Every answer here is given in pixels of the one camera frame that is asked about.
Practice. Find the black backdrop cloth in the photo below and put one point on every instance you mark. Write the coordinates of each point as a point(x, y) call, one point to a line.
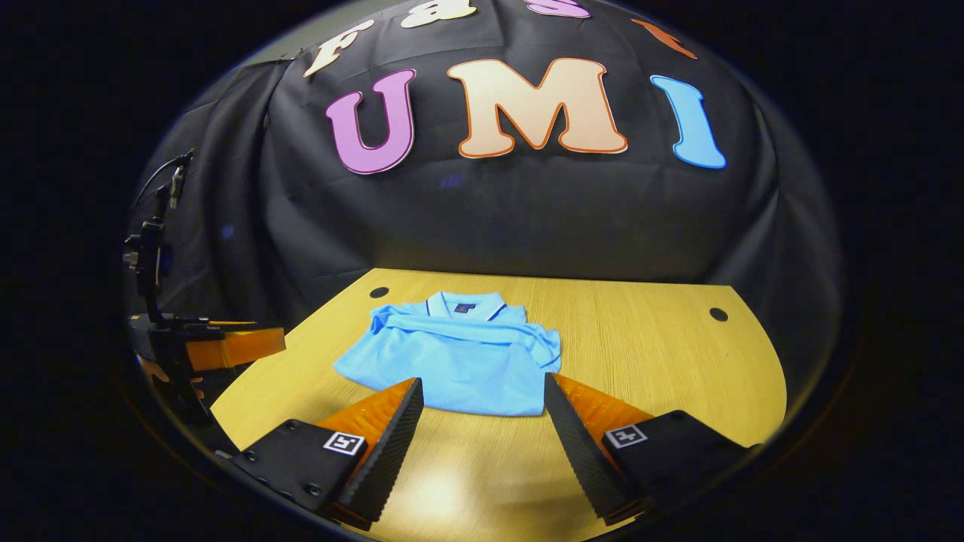
point(527, 218)

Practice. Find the light blue T-shirt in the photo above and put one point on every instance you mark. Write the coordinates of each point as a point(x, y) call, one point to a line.
point(452, 361)

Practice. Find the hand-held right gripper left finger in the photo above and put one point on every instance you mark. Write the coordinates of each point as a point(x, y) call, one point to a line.
point(395, 452)

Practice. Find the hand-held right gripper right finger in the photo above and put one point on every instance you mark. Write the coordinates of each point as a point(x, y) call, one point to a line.
point(584, 459)

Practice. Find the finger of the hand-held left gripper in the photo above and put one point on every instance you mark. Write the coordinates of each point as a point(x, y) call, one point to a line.
point(241, 346)

